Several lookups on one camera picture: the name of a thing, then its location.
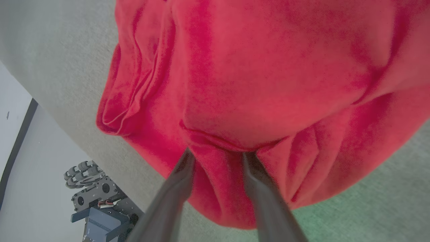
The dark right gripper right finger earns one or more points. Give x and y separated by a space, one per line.
272 211

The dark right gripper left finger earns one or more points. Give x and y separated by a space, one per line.
164 208

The red white sports jersey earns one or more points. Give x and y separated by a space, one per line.
268 84

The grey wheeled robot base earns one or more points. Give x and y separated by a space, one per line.
100 211

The black wall baseboard strip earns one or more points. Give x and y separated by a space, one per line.
18 144

